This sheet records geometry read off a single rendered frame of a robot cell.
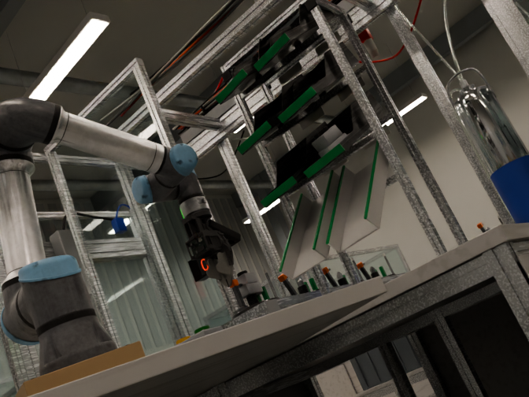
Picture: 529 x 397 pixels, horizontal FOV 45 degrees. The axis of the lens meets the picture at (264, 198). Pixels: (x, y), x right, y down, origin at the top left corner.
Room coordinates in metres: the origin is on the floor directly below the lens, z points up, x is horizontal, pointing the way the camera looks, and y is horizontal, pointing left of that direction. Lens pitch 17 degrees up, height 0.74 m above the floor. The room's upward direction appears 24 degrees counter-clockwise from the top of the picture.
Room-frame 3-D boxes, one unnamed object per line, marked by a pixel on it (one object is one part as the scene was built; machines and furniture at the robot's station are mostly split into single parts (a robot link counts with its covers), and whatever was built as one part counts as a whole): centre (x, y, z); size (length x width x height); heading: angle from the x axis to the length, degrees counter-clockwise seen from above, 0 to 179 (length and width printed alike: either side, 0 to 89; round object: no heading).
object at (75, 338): (1.22, 0.46, 0.99); 0.15 x 0.15 x 0.10
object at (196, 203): (1.64, 0.18, 1.29); 0.08 x 0.08 x 0.05
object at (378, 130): (1.63, -0.23, 1.26); 0.36 x 0.21 x 0.80; 58
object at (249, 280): (1.73, 0.13, 1.06); 0.08 x 0.04 x 0.07; 147
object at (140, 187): (1.56, 0.25, 1.37); 0.11 x 0.11 x 0.08; 44
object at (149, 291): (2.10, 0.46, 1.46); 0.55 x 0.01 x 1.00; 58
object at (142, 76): (1.95, 0.22, 1.46); 0.03 x 0.03 x 1.00; 58
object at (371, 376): (3.78, -0.44, 0.73); 0.62 x 0.42 x 0.23; 58
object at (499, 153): (2.07, -0.79, 1.32); 0.14 x 0.14 x 0.38
